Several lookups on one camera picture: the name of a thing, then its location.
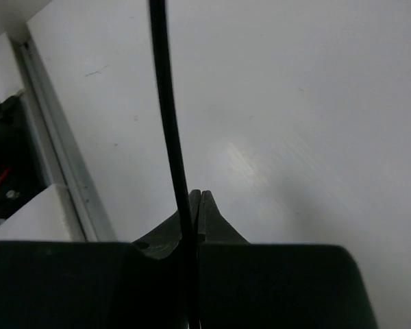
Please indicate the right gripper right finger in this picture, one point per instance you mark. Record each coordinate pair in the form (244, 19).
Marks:
(247, 285)

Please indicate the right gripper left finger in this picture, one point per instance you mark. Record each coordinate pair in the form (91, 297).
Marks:
(142, 284)

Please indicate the aluminium rail front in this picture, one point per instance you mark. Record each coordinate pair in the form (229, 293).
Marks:
(59, 156)

